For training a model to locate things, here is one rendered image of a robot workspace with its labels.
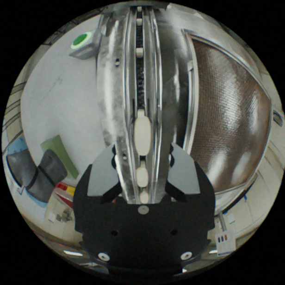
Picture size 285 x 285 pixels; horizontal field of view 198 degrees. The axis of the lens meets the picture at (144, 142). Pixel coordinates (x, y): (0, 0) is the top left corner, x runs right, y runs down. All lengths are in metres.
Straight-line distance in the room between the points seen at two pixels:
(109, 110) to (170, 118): 0.15
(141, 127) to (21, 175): 0.39
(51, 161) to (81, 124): 0.20
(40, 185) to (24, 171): 0.09
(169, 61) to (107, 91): 0.16
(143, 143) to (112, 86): 0.14
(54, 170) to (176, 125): 0.43
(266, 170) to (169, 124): 3.46
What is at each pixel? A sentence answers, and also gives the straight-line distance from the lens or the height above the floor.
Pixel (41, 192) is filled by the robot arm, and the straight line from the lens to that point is 0.38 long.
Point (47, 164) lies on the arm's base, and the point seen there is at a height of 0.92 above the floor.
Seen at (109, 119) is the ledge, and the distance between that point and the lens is 0.21.
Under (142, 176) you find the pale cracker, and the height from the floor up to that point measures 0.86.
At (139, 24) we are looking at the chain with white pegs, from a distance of 0.31.
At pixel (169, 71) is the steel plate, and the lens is 0.25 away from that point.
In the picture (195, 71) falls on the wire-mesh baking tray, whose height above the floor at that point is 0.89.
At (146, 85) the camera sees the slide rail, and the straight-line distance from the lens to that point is 0.20.
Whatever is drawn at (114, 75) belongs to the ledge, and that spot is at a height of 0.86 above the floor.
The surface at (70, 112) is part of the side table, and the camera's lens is 0.32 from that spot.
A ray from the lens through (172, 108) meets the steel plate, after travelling 0.24.
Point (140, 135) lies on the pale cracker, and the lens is 0.21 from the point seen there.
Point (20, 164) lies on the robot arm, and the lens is 0.34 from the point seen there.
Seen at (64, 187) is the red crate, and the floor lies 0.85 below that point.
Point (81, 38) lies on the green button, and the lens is 0.26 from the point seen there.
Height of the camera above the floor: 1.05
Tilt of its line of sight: 62 degrees down
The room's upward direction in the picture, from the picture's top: 177 degrees clockwise
